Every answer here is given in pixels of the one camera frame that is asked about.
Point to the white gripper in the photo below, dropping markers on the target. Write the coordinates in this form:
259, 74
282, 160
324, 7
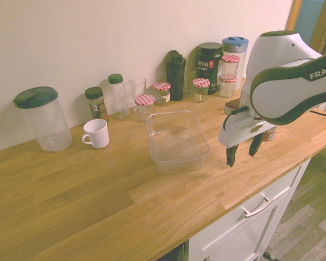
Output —
239, 133

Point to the clear rectangular plastic container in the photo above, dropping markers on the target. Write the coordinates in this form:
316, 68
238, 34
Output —
179, 160

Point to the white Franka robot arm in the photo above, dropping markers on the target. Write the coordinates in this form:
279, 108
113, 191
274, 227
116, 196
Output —
274, 68

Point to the white kitchen cabinet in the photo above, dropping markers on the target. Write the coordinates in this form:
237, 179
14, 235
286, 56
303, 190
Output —
233, 233

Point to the small clear drinking glass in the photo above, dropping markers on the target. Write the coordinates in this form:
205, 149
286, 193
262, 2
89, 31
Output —
189, 87

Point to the dark green shaker bottle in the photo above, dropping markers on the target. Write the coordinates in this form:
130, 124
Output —
175, 79

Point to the black Vega protein tub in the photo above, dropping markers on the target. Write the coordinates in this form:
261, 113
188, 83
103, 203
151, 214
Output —
207, 54

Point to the clear pitcher blue lid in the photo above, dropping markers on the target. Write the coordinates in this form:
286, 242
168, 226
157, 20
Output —
235, 43

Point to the tall clear drinking glass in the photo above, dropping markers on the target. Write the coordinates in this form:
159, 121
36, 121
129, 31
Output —
138, 87

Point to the clear bottle green cap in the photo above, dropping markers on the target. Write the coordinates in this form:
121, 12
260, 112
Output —
118, 98

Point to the white ceramic mug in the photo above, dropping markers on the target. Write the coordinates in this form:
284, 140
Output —
97, 136

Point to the spice jar dark lid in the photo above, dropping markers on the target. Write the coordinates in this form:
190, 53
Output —
96, 106

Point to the large clear canister green lid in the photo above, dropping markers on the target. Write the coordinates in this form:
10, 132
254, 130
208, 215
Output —
47, 127

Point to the grey brown wrist camera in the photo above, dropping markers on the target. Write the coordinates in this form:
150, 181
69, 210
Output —
231, 108

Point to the wooden door frame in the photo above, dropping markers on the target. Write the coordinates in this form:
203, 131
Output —
294, 16

